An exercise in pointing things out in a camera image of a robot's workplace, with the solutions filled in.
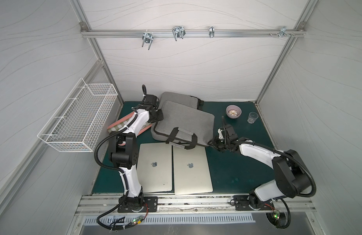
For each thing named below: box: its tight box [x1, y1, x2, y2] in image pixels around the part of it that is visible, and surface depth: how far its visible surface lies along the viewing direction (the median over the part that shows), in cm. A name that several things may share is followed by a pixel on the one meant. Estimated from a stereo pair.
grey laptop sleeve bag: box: [150, 100, 215, 150], surface depth 94 cm
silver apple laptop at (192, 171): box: [172, 145, 214, 196], surface depth 86 cm
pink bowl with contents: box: [226, 104, 243, 119], surface depth 113 cm
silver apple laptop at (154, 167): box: [136, 142, 173, 193], surface depth 88 cm
